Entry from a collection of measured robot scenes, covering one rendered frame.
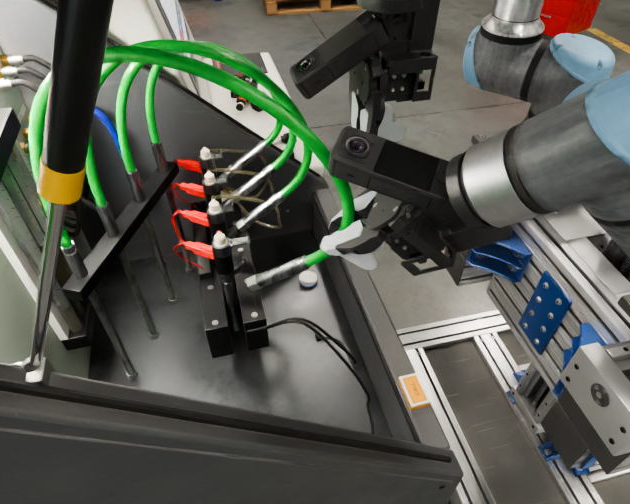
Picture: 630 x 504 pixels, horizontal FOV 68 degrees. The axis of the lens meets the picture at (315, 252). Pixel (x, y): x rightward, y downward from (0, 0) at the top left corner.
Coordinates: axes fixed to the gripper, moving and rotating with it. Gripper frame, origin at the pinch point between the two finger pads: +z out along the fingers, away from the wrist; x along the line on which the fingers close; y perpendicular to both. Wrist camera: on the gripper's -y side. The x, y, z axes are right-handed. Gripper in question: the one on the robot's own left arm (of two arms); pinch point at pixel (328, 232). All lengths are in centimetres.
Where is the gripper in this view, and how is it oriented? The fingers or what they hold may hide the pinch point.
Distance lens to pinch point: 55.9
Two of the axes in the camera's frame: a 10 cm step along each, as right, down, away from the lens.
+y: 7.3, 5.7, 3.8
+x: 3.6, -7.9, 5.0
